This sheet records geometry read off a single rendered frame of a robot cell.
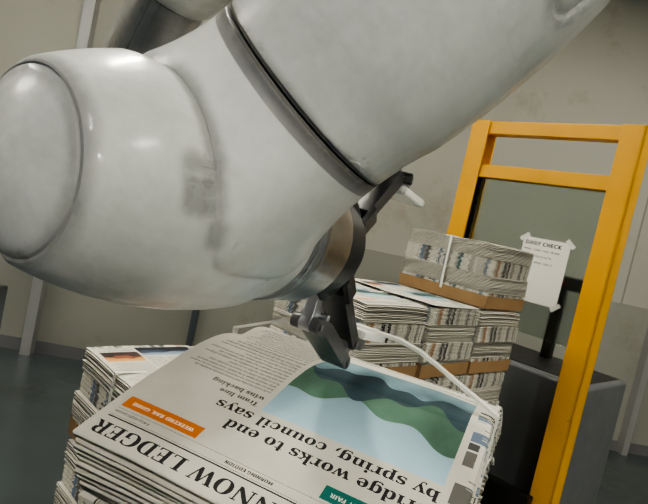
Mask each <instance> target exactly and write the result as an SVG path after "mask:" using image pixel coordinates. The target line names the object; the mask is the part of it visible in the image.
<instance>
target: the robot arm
mask: <svg viewBox="0 0 648 504"><path fill-rule="evenodd" d="M610 1H611V0H125V2H124V4H123V6H122V8H121V11H120V13H119V15H118V17H117V19H116V22H115V24H114V26H113V28H112V31H111V33H110V35H109V37H108V39H107V42H106V44H105V46H104V48H83V49H69V50H59V51H52V52H46V53H40V54H34V55H31V56H28V57H26V58H24V59H22V60H20V61H19V62H17V63H16V64H15V65H13V66H12V67H10V68H9V69H8V70H7V71H6V72H5V73H4V74H3V75H2V76H1V77H0V254H1V256H2V257H3V258H4V259H5V260H6V261H7V262H8V263H9V264H10V265H12V266H14V267H16V268H18V269H20V270H21V271H23V272H25V273H27V274H30V275H32V276H34V277H36V278H38V279H41V280H43V281H45V282H48V283H50V284H53V285H55V286H58V287H61V288H63V289H66V290H69V291H72V292H75V293H79V294H82V295H85V296H89V297H93V298H98V299H102V300H106V301H110V302H114V303H118V304H124V305H130V306H137V307H145V308H153V309H165V310H207V309H216V308H224V307H231V306H236V305H240V304H243V303H246V302H248V301H250V300H258V301H259V300H289V301H297V300H302V299H306V298H307V301H306V303H305V306H304V307H303V308H302V309H301V312H298V311H294V312H293V314H292V315H291V318H290V325H292V326H294V327H297V328H300V329H301V330H302V331H303V333H304V334H305V336H306V337H307V339H308V340H309V342H310V343H311V345H312V347H313V348H314V350H315V351H316V353H317V354H318V356H319V357H320V359H321V360H322V361H325V362H327V363H330V364H332V365H335V366H337V367H340V368H342V369H345V370H346V369H347V368H348V367H349V365H350V356H349V352H350V351H351V350H362V349H363V348H364V345H365V342H366V340H368V341H373V342H378V343H384V342H385V339H386V338H385V337H382V336H379V335H378V334H375V333H372V332H369V331H366V330H363V329H360V328H358V327H357V324H356V318H355V311H354V305H353V298H354V296H355V294H356V293H357V290H356V283H355V276H354V275H355V274H356V271H357V269H358V268H359V266H360V264H361V262H362V259H363V256H364V252H365V246H366V234H367V233H368V232H369V231H370V229H371V228H372V227H373V226H374V225H375V224H376V222H377V214H378V212H379V211H380V210H381V209H382V208H383V207H384V206H385V204H386V203H387V202H388V201H389V200H390V199H391V198H392V199H393V200H395V201H396V202H399V203H404V204H408V205H412V206H417V207H421V208H422V207H423V206H424V203H425V202H424V200H423V199H421V198H420V197H419V196H417V195H416V194H415V193H414V192H412V191H411V190H410V189H409V187H410V186H411V185H412V183H413V179H414V175H413V173H408V172H403V171H402V168H404V167H405V166H407V165H409V164H411V163H412V162H414V161H416V160H418V159H420V158H421V157H423V156H425V155H427V154H429V153H431V152H433V151H435V150H437V149H438V148H440V147H441V146H443V145H444V144H446V143H447V142H449V141H450V140H451V139H453V138H454V137H456V136H457V135H459V134H460V133H462V132H463V131H464V130H466V129H467V128H469V127H470V126H471V125H473V124H474V123H475V122H477V121H478V120H479V119H481V118H482V117H483V116H485V115H486V114H487V113H488V112H490V111H491V110H492V109H493V108H495V107H496V106H497V105H498V104H500V103H501V102H502V101H503V100H505V99H506V98H507V97H508V96H510V95H511V94H512V93H513V92H514V91H516V90H517V89H518V88H519V87H520V86H522V85H523V84H524V83H525V82H526V81H527V80H529V79H530V78H531V77H532V76H533V75H534V74H535V73H537V72H538V71H539V70H540V69H541V68H542V67H543V66H545V65H546V64H547V63H548V62H549V61H550V60H551V59H553V58H554V57H555V56H556V55H557V54H558V53H559V52H560V51H561V50H563V49H564V48H565V47H566V46H567V45H568V44H569V43H570V42H571V41H572V40H573V39H574V38H575V37H576V36H577V35H578V34H579V33H580V32H581V31H582V30H584V29H585V28H586V27H587V26H588V24H589V23H590V22H591V21H592V20H593V19H594V18H595V17H596V16H597V15H598V14H599V13H600V12H601V11H602V10H603V9H604V8H605V6H606V5H607V4H608V3H609V2H610ZM211 18H212V19H211ZM208 19H210V20H209V21H207V22H206V23H204V24H203V25H201V24H202V22H203V21H205V20H208ZM322 307H323V308H322Z"/></svg>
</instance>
